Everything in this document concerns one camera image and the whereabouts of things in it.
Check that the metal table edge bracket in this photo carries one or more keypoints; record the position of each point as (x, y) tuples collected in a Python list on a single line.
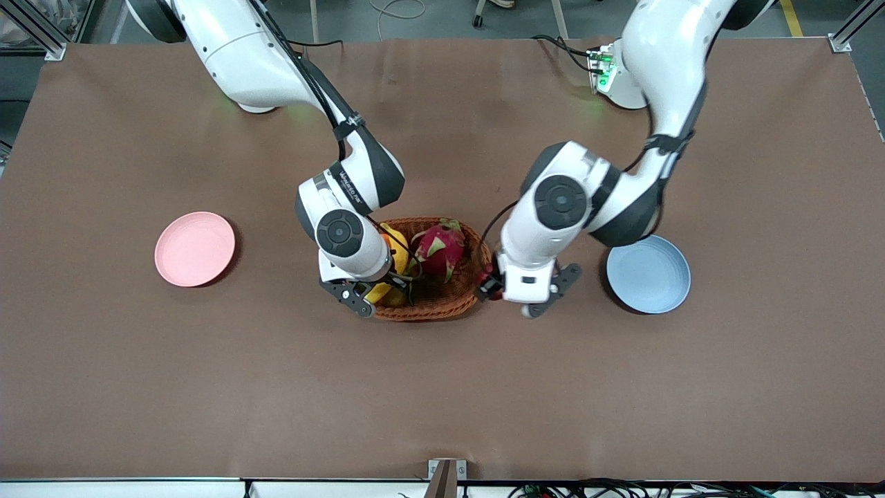
[(446, 477)]

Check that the light blue round plate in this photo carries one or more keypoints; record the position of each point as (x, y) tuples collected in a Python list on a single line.
[(650, 277)]

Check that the aluminium frame post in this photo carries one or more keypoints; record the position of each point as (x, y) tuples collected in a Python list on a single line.
[(34, 28), (854, 28)]

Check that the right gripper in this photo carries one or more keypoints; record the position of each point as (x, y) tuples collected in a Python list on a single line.
[(399, 280)]

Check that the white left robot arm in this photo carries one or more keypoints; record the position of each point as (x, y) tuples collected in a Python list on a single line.
[(664, 55)]

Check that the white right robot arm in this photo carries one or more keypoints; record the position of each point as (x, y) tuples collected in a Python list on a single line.
[(242, 55)]

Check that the pink round plate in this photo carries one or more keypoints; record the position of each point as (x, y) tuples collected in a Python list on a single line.
[(195, 249)]

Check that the brown table cover sheet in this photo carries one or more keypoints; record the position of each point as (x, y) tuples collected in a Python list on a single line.
[(442, 387)]

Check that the grey table leg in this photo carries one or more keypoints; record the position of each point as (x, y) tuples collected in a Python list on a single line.
[(314, 21), (560, 21)]

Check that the dark red apple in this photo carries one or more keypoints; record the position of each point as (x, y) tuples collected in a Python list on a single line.
[(489, 285)]

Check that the pink dragon fruit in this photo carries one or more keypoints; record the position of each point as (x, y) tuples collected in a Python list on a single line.
[(439, 249)]

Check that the chair caster leg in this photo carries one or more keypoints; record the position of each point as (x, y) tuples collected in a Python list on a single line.
[(492, 5)]

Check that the yellow banana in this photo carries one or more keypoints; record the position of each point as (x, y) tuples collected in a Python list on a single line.
[(401, 256)]

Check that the green lit connector box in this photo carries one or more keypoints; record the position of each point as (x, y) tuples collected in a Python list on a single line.
[(603, 69)]

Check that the brown wicker basket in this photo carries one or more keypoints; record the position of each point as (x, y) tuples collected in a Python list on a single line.
[(442, 301)]

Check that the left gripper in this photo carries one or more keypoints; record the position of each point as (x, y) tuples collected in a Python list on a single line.
[(492, 283)]

